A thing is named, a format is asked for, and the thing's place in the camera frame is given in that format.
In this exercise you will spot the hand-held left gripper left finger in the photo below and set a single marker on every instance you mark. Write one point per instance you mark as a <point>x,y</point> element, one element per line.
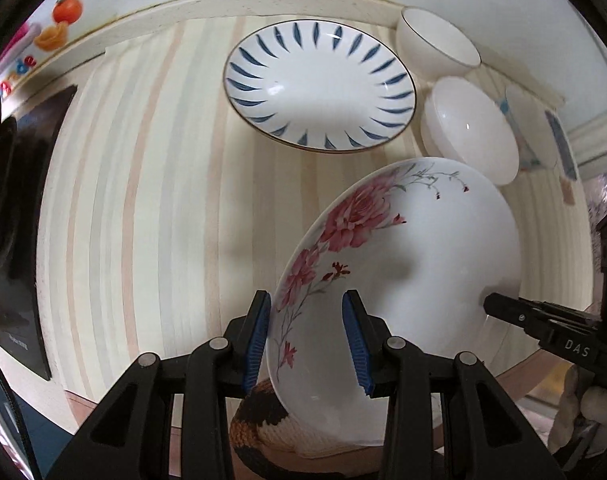
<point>256,345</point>

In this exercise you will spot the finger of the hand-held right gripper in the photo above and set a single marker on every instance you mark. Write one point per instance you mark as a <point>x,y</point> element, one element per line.
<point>538,317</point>

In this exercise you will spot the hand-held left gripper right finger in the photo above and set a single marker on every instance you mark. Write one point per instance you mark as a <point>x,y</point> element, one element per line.
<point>356,345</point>

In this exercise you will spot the white plate with pink flowers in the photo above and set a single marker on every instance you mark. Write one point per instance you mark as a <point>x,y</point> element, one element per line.
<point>433,260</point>

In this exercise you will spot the plain white bowl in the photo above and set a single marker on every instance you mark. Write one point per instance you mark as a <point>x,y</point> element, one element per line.
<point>463,125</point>

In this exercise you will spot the white plate with blue strokes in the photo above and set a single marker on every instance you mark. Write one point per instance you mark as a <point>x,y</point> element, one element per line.
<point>318,90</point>

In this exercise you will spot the white bowl with dark rim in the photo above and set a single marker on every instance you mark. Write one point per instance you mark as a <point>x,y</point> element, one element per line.
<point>423,45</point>

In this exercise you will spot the person's right hand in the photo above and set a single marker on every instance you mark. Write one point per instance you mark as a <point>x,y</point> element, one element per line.
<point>576,410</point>

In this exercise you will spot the frosted glass door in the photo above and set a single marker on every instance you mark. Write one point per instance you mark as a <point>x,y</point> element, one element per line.
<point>606,195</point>

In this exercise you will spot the small brown card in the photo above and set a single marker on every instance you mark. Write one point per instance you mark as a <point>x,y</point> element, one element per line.
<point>567,191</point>

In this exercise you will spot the blue smartphone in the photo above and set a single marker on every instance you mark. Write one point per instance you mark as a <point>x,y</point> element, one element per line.
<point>562,147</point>

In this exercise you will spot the blue cabinet front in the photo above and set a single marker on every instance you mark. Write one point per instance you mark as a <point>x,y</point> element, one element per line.
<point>28,440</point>

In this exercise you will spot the black glass cooktop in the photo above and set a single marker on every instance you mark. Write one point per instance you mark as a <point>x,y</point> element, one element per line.
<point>23,185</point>

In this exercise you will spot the peeled orange fruit sticker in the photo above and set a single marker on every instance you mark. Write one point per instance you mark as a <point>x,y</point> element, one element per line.
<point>51,39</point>

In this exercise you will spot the round orange fruit sticker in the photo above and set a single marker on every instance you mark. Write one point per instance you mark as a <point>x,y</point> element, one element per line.
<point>67,9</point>

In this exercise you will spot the colourful festive wall sticker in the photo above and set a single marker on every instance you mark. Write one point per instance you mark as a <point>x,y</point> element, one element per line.
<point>21,40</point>

